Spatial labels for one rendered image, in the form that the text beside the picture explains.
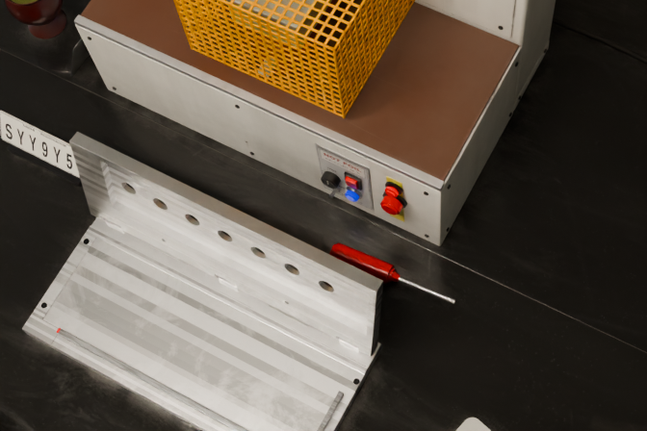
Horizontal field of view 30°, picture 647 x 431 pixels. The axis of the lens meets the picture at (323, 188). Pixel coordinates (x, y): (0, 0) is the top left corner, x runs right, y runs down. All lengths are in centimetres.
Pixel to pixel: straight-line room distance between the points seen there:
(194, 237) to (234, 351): 16
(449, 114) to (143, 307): 49
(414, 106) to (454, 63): 8
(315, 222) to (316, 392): 25
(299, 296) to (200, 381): 18
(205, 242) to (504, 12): 48
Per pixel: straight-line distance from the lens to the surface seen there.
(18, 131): 179
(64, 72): 187
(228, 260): 158
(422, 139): 151
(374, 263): 162
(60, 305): 169
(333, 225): 168
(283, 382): 159
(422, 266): 165
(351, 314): 152
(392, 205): 155
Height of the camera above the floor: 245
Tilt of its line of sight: 65 degrees down
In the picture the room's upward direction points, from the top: 12 degrees counter-clockwise
